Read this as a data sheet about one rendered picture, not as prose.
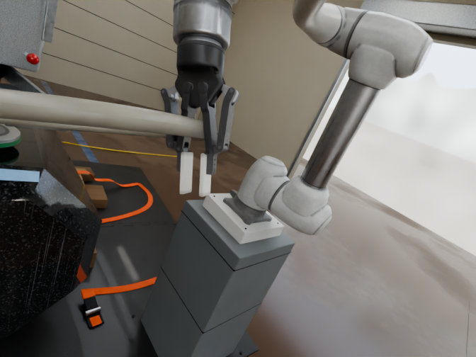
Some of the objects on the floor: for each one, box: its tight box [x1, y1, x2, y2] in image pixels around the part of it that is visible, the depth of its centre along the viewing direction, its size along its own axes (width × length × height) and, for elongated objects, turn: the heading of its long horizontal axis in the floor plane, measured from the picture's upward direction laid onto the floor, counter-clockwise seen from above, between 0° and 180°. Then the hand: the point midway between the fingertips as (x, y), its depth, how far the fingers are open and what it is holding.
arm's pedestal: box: [132, 200, 295, 357], centre depth 133 cm, size 50×50×80 cm
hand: (195, 174), depth 43 cm, fingers closed on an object, 3 cm apart
